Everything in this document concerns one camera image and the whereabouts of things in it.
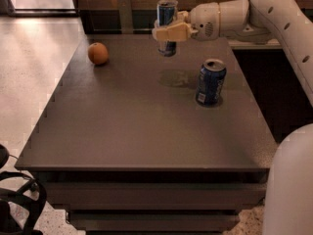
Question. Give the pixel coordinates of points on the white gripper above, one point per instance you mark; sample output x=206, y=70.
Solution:
x=204, y=21

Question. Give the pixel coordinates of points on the Red Bull can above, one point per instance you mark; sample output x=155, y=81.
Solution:
x=166, y=11

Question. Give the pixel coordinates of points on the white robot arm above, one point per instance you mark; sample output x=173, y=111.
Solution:
x=289, y=195

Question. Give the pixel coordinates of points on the blue Pepsi can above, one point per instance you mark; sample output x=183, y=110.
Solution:
x=210, y=82

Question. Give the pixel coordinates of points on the orange fruit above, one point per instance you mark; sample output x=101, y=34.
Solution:
x=98, y=53

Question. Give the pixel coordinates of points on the dark grey drawer cabinet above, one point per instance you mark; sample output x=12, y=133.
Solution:
x=136, y=120

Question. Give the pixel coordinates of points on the top cabinet drawer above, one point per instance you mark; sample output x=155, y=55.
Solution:
x=154, y=197

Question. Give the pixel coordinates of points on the cabinet drawer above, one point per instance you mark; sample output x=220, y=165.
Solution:
x=154, y=197
x=153, y=222

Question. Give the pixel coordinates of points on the lower cabinet drawer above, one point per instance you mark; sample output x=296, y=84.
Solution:
x=153, y=222

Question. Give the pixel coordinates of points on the metal wall rail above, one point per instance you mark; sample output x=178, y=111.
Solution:
x=118, y=31

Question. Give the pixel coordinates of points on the left metal wall bracket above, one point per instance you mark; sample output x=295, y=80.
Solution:
x=125, y=16

